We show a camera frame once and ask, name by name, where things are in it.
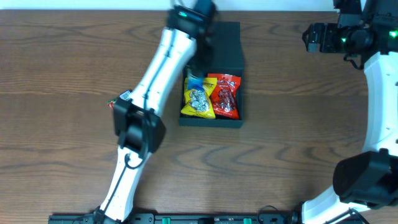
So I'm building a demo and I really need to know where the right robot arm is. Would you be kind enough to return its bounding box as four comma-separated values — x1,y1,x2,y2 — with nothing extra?
292,0,397,223

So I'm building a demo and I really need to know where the black gift box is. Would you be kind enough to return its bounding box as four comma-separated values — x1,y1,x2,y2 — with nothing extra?
178,21,244,128

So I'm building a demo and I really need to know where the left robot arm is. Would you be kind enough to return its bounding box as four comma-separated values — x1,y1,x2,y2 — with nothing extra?
83,0,216,223

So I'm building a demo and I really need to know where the black mounting rail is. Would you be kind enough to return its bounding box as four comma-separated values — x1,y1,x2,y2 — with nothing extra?
48,212,301,224

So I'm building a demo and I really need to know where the red dried fruit bag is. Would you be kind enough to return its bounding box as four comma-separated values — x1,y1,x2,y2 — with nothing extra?
208,73,241,119

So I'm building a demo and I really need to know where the red green KitKat bar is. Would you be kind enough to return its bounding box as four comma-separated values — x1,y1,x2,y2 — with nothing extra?
107,98,117,109

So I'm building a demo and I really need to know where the small dark blue carton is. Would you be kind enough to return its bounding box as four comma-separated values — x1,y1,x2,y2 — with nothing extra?
119,90,132,101

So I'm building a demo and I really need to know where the blue Oreo cookie pack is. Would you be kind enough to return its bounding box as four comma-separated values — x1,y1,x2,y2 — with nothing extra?
187,70,204,91

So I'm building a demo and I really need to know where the yellow sunflower seed bag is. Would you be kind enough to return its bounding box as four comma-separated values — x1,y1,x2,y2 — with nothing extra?
180,78,217,119

